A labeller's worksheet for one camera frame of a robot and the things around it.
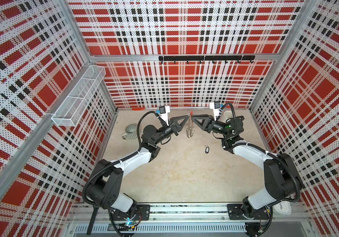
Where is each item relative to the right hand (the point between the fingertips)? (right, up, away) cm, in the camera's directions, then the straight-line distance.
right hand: (192, 119), depth 69 cm
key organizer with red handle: (-1, -5, +1) cm, 5 cm away
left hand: (-1, 0, 0) cm, 1 cm away
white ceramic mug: (+30, +4, +36) cm, 47 cm away
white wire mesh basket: (-76, +4, +23) cm, 79 cm away
